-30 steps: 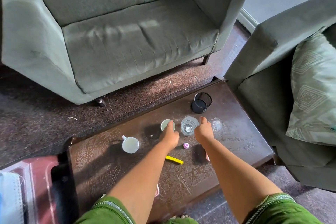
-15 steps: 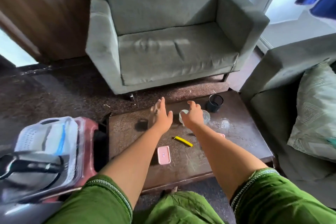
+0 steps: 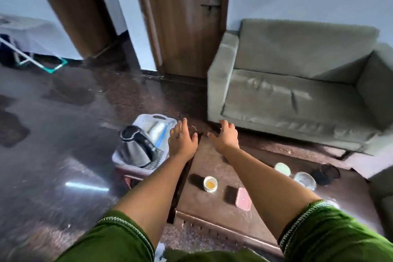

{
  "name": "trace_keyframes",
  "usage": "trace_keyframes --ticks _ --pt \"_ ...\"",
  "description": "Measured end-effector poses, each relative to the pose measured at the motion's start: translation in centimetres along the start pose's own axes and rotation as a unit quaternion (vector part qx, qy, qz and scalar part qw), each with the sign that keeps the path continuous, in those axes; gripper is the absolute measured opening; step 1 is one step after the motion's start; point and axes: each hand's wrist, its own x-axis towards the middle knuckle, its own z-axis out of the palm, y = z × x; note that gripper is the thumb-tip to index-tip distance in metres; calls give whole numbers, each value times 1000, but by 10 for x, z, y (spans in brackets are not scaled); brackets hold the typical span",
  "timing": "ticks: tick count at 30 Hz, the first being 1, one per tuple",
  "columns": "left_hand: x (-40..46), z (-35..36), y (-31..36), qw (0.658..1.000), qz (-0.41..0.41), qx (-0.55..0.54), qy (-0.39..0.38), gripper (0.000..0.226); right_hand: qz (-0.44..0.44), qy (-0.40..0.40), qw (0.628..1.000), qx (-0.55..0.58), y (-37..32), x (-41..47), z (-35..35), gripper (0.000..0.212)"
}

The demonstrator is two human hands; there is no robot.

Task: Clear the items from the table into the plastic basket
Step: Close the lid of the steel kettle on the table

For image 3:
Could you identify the person's left hand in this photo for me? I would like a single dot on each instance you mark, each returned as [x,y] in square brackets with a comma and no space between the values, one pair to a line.
[181,142]

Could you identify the person's right hand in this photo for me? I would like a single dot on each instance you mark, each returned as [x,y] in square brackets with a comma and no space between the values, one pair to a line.
[226,139]

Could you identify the clear plastic bag blue zip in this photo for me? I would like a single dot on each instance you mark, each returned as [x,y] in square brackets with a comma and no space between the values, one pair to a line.
[159,133]

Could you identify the white perforated plastic basket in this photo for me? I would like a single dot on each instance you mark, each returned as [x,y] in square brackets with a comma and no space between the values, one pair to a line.
[139,120]

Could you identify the white scalloped rim cup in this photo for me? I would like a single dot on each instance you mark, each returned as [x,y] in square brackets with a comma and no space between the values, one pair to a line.
[210,184]

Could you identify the pink lidded box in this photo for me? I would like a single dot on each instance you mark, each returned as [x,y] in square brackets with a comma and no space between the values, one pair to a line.
[243,199]

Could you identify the tall white mug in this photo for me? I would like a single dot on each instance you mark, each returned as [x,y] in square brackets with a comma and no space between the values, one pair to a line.
[282,169]

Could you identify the clear glass tumbler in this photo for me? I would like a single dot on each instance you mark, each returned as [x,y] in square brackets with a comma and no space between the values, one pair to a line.
[304,180]

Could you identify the black mesh cup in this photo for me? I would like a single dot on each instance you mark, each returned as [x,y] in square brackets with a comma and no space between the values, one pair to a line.
[322,175]

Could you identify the person's right forearm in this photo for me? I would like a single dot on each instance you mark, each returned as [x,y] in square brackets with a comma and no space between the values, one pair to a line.
[270,185]

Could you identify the person's left forearm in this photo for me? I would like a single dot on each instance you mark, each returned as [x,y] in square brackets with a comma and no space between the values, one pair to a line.
[153,197]

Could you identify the dark wooden coffee table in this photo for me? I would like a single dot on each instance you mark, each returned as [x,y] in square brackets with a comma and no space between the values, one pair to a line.
[208,160]

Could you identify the person's green garment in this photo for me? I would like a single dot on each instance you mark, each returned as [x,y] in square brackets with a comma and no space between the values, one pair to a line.
[337,237]

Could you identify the red plastic stool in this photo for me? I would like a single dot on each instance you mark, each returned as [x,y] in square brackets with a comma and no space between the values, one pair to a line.
[129,179]

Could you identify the grey-green loveseat sofa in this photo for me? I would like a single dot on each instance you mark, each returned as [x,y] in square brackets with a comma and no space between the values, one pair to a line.
[291,102]

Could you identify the brown wooden door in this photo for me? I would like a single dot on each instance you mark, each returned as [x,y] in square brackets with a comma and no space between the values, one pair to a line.
[76,10]
[184,25]

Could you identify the teal and white rack frame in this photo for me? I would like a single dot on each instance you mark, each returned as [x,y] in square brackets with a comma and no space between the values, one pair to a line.
[52,69]

